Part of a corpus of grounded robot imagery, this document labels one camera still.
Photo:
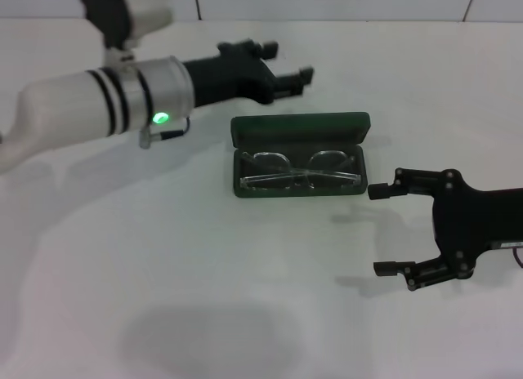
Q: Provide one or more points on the green glasses case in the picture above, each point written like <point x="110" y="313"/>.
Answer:
<point x="286" y="127"/>

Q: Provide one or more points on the clear white glasses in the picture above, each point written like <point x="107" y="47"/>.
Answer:
<point x="298" y="175"/>

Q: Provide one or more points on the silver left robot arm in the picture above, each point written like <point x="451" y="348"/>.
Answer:
<point x="81" y="105"/>

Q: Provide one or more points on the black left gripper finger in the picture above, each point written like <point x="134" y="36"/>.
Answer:
<point x="298" y="78"/>
<point x="265" y="50"/>

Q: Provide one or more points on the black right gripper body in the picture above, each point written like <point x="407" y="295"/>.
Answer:
<point x="478" y="219"/>

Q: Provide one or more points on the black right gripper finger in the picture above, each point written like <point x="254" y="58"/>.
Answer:
<point x="388" y="268"/>
<point x="380" y="191"/>

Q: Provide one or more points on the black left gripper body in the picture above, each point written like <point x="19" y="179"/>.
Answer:
<point x="229" y="78"/>

